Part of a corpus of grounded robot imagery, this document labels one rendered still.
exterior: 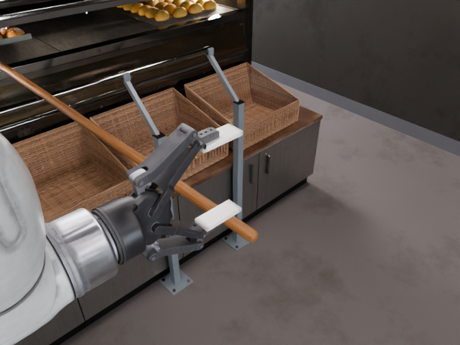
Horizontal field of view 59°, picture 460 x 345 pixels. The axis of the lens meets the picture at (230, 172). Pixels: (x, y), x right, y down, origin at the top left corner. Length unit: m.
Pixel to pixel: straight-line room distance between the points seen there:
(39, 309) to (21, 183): 0.17
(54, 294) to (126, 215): 0.11
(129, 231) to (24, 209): 0.19
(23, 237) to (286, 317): 2.00
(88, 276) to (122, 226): 0.06
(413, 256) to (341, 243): 0.42
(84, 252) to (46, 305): 0.06
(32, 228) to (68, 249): 0.13
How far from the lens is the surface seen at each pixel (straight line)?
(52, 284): 0.44
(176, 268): 2.29
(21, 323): 0.44
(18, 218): 0.31
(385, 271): 2.58
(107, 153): 2.06
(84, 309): 2.15
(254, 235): 0.91
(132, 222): 0.48
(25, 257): 0.34
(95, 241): 0.46
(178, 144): 0.49
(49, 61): 2.10
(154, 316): 2.27
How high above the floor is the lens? 1.83
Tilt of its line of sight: 35 degrees down
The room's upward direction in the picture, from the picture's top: straight up
